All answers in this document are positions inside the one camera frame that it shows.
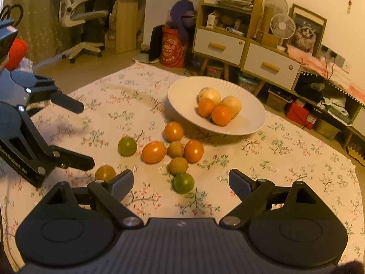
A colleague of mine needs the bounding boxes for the dark yellow-green tomato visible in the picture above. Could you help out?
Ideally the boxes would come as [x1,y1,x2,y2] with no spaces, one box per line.
[95,165,116,182]

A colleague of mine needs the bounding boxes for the green lime fruit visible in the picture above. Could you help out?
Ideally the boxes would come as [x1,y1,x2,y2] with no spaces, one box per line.
[117,137,137,156]

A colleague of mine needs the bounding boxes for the smooth orange persimmon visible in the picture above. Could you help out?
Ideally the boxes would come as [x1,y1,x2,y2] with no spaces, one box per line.
[141,141,167,164]

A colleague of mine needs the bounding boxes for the brown kiwi fruit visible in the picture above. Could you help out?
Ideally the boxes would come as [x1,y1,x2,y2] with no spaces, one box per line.
[168,157,189,176]

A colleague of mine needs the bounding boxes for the rough orange mandarin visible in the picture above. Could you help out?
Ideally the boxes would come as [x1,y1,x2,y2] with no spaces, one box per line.
[211,105,232,127]

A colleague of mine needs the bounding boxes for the smooth orange tomato fruit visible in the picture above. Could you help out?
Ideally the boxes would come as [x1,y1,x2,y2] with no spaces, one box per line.
[163,122,184,142]

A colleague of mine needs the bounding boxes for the red plush cushion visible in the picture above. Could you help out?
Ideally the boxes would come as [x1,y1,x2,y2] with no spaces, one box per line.
[5,38,27,71]

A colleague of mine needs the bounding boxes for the floral white tablecloth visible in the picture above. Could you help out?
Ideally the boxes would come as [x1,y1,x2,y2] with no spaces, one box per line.
[1,64,364,273]

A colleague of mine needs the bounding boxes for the smooth orange round fruit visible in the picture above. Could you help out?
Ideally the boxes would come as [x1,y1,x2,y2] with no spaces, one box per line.
[184,140,204,163]

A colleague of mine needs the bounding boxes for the white office chair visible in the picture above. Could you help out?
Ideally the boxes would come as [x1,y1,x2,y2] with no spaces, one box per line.
[58,0,109,64]

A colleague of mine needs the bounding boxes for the red storage box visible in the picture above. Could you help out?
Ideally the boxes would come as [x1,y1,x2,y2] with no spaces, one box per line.
[285,103,317,130]

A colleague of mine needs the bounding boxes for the pale yellow speckled fruit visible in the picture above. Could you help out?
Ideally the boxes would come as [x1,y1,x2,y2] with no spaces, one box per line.
[220,96,242,119]

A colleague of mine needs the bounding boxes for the wooden desk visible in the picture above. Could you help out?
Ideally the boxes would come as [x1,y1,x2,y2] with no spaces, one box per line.
[87,0,146,54]

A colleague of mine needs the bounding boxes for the clear plastic storage bin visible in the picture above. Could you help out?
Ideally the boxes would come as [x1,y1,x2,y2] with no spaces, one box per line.
[237,71,260,93]

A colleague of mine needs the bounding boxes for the pale yellow round fruit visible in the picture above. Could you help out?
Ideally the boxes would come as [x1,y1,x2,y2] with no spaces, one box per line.
[197,87,221,105]

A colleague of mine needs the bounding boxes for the black flat panel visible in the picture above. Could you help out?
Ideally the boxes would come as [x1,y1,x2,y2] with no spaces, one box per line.
[149,25,164,62]

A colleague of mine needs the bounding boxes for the white ribbed plate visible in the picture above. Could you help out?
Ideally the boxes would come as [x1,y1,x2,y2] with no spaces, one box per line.
[168,76,265,135]

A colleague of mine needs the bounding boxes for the low wooden tv console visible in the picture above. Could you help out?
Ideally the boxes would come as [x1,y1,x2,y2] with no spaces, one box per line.
[294,70,364,147]

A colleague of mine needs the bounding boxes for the red orange printed bucket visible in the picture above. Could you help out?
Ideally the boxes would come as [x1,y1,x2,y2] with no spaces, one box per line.
[160,27,186,68]

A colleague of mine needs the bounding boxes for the pink cloth on shelf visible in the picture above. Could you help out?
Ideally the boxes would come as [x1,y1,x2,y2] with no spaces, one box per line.
[287,45,364,105]

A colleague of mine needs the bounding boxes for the purple plush toy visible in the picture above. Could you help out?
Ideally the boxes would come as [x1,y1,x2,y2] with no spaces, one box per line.
[165,0,197,43]

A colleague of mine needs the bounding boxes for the wooden cabinet white drawers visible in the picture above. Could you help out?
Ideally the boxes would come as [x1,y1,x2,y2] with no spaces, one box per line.
[192,0,300,91]

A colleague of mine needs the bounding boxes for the framed cat picture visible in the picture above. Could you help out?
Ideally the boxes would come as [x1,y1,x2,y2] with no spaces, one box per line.
[288,4,327,57]

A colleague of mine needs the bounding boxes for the white desk fan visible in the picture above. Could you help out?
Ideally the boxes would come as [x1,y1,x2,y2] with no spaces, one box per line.
[270,14,296,46]

